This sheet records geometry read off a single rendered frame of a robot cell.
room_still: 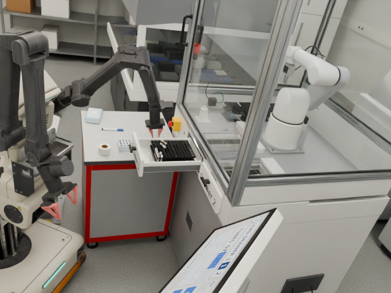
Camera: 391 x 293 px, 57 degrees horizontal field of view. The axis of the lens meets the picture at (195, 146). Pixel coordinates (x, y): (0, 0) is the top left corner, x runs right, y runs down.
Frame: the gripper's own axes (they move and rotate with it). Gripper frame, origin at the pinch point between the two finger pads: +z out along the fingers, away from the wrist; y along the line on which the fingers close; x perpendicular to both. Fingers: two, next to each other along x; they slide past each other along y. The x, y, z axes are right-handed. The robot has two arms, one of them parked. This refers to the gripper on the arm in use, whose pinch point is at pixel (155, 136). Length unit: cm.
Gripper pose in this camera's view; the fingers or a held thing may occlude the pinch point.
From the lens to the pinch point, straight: 198.3
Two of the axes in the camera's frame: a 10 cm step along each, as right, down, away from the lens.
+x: -2.4, -5.4, 8.1
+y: 9.7, -1.1, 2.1
